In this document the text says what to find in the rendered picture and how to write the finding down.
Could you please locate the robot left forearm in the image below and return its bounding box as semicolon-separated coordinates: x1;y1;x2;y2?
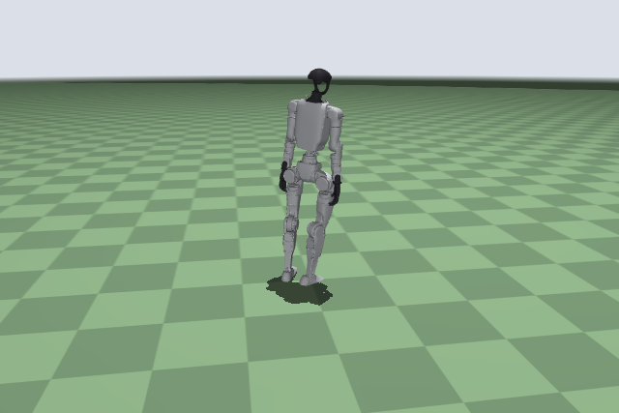
281;137;296;168

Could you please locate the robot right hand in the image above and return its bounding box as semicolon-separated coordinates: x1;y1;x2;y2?
328;175;341;206

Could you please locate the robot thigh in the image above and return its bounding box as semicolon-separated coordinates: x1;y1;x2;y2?
307;170;335;238
283;166;304;232

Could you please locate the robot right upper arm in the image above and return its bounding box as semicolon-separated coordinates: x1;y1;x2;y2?
327;105;343;152

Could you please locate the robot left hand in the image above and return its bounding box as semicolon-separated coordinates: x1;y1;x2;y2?
279;161;289;192

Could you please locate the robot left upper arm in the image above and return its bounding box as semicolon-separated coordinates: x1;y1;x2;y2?
286;100;299;141

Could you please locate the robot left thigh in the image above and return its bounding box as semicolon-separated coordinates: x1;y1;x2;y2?
283;166;304;232

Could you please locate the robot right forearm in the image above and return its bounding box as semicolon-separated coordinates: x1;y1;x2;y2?
330;141;342;181

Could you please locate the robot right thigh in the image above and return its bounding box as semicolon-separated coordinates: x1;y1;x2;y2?
307;170;335;238

